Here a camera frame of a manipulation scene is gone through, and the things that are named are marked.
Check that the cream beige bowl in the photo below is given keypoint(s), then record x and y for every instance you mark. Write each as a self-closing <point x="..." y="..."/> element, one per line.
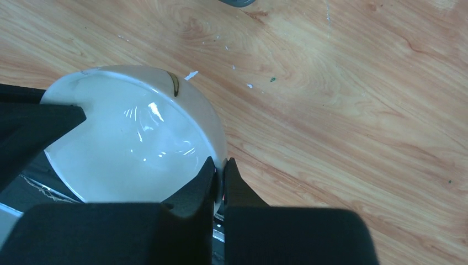
<point x="146" y="134"/>

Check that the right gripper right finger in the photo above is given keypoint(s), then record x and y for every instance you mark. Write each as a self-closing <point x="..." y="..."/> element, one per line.
<point x="257" y="233"/>

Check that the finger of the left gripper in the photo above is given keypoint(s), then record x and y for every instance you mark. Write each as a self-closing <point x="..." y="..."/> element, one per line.
<point x="28" y="127"/>

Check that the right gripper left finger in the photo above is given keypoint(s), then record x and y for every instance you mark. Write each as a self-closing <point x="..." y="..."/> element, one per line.
<point x="182" y="232"/>

